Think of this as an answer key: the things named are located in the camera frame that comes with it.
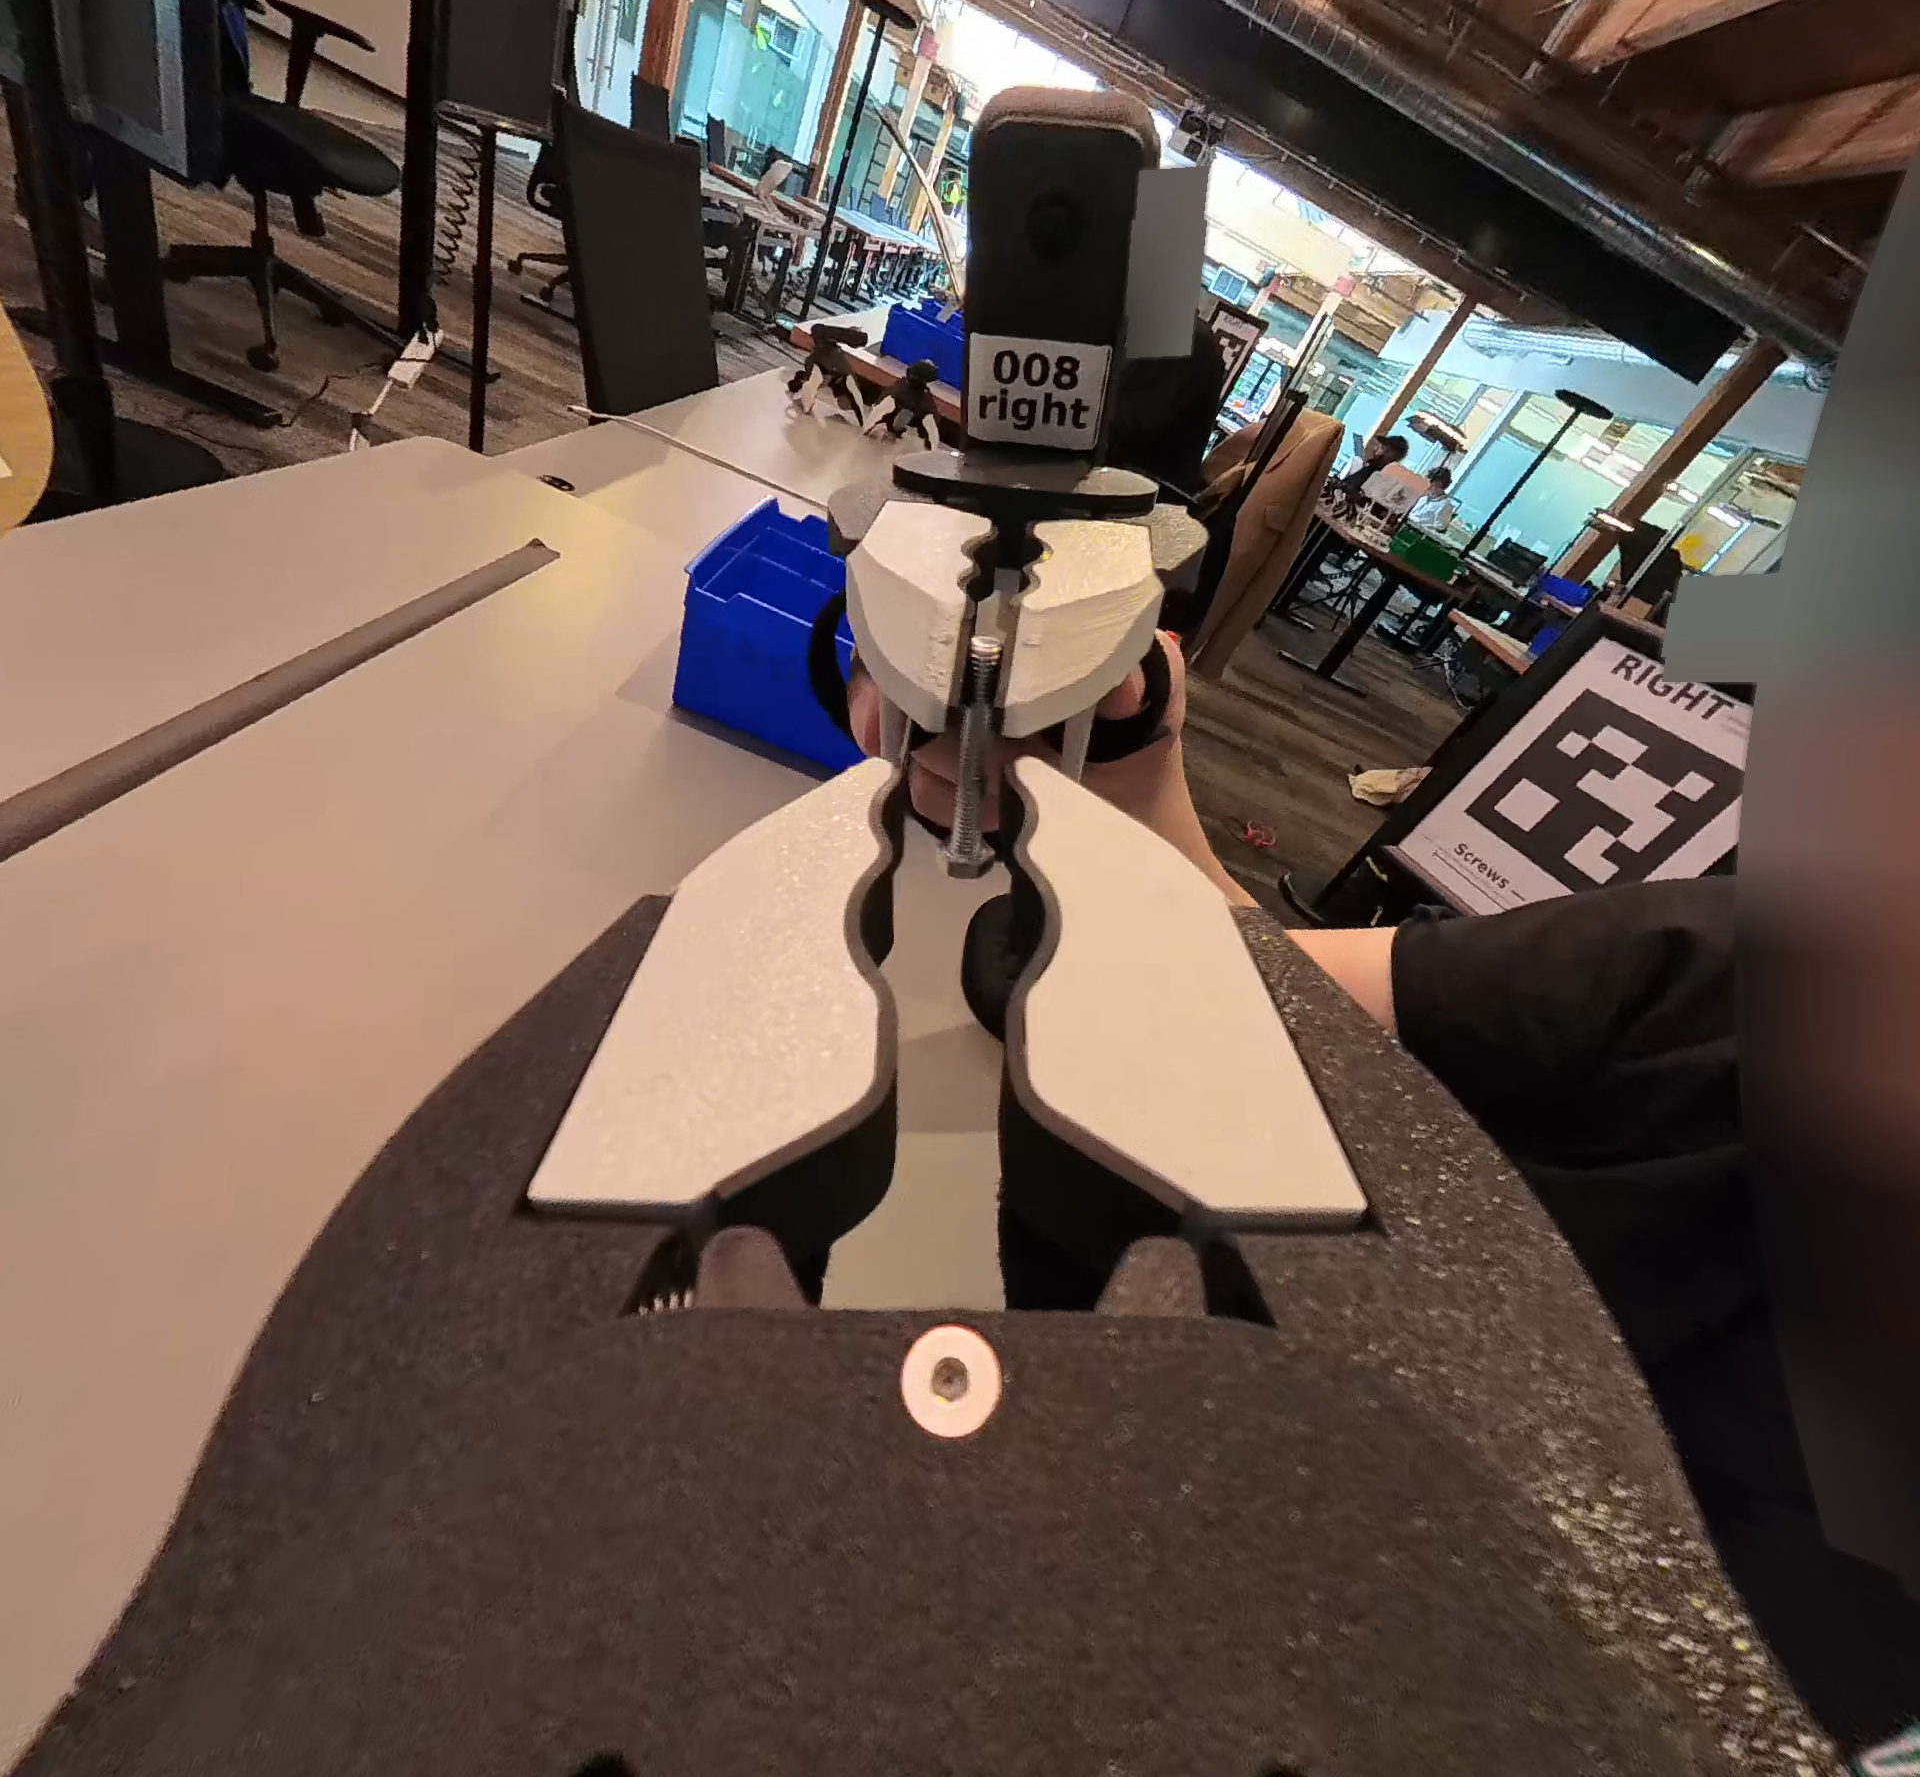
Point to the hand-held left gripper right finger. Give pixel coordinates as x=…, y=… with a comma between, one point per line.
x=1187, y=1057

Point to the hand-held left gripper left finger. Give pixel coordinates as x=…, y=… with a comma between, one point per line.
x=722, y=1043

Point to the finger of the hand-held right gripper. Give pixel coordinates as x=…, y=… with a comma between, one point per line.
x=908, y=607
x=1087, y=623

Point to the blue plastic bin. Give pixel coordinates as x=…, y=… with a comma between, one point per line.
x=924, y=339
x=751, y=637

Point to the silver bolt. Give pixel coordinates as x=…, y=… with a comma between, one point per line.
x=972, y=771

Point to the person's right hand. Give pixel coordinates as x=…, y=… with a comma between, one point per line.
x=930, y=787

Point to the brown coat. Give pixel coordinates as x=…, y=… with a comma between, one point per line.
x=1276, y=532

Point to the small black white tripod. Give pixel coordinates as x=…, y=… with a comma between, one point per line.
x=863, y=381

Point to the grey table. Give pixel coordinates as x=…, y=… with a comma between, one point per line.
x=722, y=434

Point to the white cloth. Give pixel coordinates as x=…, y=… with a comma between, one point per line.
x=1388, y=785

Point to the dark board panel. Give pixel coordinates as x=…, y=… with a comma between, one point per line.
x=638, y=263

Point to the framed black white marker sign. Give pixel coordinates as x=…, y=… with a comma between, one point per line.
x=1592, y=787

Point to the black floor lamp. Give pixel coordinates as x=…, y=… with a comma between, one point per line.
x=1561, y=456

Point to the white power strip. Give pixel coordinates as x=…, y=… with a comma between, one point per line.
x=413, y=359

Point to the black office chair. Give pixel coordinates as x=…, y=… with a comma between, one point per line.
x=300, y=149

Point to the wooden document stand white base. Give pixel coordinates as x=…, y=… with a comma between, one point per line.
x=23, y=426

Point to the black table frame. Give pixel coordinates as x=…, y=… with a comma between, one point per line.
x=421, y=81

